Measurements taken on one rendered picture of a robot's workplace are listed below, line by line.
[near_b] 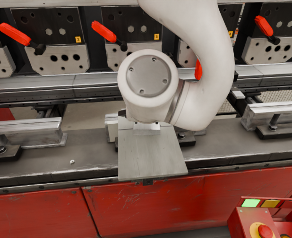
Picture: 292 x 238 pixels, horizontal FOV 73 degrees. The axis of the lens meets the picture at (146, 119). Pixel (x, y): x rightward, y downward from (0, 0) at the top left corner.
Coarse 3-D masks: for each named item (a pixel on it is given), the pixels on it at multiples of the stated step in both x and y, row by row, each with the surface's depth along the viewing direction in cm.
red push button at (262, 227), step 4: (260, 228) 58; (264, 228) 58; (268, 228) 58; (260, 232) 58; (264, 232) 57; (268, 232) 57; (272, 232) 58; (260, 236) 59; (264, 236) 57; (268, 236) 57; (272, 236) 57
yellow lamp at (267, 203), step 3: (267, 201) 63; (270, 201) 63; (273, 201) 63; (276, 201) 63; (279, 201) 62; (264, 204) 64; (267, 204) 64; (270, 204) 64; (273, 204) 64; (276, 204) 64; (273, 207) 65
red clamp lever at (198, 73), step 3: (198, 60) 54; (198, 63) 54; (198, 66) 54; (195, 69) 56; (198, 69) 55; (201, 69) 55; (195, 72) 56; (198, 72) 55; (201, 72) 55; (195, 75) 57; (198, 75) 56; (201, 75) 56; (198, 78) 56
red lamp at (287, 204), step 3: (285, 201) 62; (288, 201) 62; (291, 201) 62; (282, 204) 64; (285, 204) 64; (288, 204) 64; (291, 204) 64; (282, 207) 65; (285, 207) 65; (288, 207) 65; (291, 207) 65
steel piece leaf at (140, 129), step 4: (136, 124) 65; (140, 124) 65; (144, 124) 65; (148, 124) 65; (152, 124) 65; (136, 128) 63; (140, 128) 63; (144, 128) 63; (148, 128) 63; (152, 128) 63; (156, 128) 63; (136, 132) 60; (140, 132) 60; (144, 132) 60; (148, 132) 60; (152, 132) 60; (156, 132) 60; (160, 132) 61
